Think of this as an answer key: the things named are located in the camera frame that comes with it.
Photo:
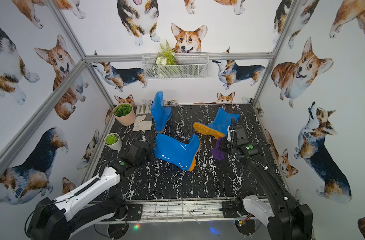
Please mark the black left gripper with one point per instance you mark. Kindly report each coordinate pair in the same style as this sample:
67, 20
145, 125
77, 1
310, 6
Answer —
143, 148

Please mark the small white plant pot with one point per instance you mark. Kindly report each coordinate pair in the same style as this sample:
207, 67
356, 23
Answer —
118, 145

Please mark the green plant in pink pot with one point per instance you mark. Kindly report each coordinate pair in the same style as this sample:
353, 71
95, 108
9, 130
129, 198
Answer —
122, 110

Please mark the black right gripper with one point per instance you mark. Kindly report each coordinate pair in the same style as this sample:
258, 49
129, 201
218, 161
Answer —
223, 144

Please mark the fern with white flower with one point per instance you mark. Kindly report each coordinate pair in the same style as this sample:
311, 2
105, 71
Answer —
166, 62

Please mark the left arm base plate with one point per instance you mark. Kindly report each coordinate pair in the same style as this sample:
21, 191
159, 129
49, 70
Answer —
129, 212

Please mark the pink ribbed plant pot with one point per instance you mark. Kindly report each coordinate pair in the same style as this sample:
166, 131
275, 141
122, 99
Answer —
126, 120

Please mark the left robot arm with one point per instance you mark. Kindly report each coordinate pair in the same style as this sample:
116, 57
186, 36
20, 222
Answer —
66, 215

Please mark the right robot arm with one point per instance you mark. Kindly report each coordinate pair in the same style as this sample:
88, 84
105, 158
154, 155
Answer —
284, 216

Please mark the purple cloth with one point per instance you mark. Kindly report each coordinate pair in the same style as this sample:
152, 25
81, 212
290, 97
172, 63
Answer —
216, 152

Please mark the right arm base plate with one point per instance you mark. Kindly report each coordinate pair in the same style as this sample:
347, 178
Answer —
232, 209

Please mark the aluminium front rail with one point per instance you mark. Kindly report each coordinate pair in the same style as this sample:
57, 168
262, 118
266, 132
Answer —
198, 210

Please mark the blue rubber boot back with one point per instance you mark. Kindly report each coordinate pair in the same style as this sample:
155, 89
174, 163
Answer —
219, 127

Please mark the blue rubber boot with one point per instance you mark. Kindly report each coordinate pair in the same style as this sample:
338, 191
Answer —
219, 127
160, 114
177, 153

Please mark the green moss in white pot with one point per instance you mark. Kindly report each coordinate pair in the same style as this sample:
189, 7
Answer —
111, 139

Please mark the white wire wall basket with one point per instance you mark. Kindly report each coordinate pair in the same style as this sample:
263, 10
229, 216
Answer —
179, 66

